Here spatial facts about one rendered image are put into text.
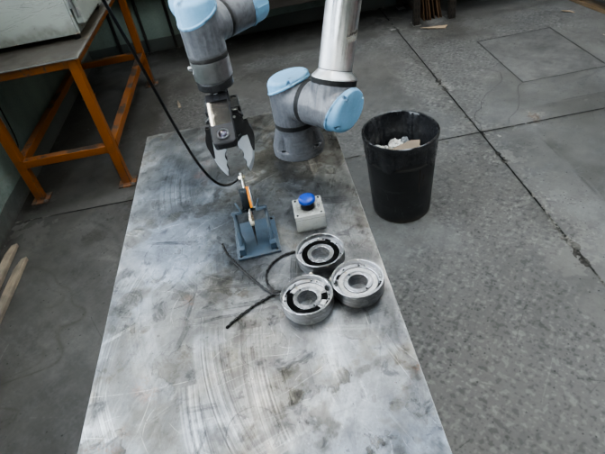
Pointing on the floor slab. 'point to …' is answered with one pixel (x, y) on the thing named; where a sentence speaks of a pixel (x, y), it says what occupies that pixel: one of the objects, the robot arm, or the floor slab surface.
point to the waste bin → (401, 164)
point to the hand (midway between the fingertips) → (238, 168)
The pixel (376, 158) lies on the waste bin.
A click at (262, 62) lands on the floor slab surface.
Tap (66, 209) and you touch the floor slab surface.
